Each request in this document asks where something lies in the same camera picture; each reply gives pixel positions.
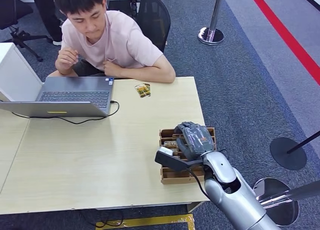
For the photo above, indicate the person's right hand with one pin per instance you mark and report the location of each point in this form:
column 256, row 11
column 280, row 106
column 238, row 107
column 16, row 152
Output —
column 65, row 59

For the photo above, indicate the grey five-finger robot hand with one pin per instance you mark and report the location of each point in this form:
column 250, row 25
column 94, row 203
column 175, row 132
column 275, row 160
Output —
column 197, row 139

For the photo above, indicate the person's left hand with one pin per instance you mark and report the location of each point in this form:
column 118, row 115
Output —
column 109, row 69

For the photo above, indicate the green yellow hotel card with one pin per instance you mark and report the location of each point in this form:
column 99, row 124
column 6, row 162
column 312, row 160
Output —
column 171, row 144
column 176, row 151
column 143, row 90

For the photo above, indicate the person's left forearm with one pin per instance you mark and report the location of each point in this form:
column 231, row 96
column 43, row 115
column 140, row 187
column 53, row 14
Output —
column 149, row 74

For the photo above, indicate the person's right forearm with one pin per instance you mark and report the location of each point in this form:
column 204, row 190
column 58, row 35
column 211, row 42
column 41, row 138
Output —
column 56, row 74

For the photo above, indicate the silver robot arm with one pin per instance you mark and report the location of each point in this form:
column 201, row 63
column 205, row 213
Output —
column 240, row 202

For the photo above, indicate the person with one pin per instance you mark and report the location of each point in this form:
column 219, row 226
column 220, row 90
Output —
column 117, row 39
column 47, row 13

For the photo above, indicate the cardboard card organiser box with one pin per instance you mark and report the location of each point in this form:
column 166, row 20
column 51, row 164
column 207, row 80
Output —
column 185, row 177

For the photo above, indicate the grey laptop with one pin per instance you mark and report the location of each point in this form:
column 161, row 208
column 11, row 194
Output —
column 75, row 96

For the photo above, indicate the white box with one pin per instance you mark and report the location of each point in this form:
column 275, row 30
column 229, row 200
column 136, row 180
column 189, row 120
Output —
column 17, row 72

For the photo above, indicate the white desk leg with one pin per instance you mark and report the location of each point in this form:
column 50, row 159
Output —
column 195, row 207

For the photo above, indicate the black equipment stand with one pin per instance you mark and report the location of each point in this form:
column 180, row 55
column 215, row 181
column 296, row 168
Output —
column 131, row 3

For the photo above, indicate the black mesh office chair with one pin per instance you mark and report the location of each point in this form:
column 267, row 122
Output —
column 153, row 20

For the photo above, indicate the black office chair star base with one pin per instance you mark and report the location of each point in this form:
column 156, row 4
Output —
column 12, row 10

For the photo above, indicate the yellow floor tape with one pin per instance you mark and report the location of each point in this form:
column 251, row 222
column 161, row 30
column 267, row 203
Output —
column 149, row 221

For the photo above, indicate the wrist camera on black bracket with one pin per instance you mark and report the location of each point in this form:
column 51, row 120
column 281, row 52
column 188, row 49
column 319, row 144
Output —
column 175, row 163

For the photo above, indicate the black stanchion post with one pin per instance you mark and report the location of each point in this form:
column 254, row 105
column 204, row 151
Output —
column 287, row 154

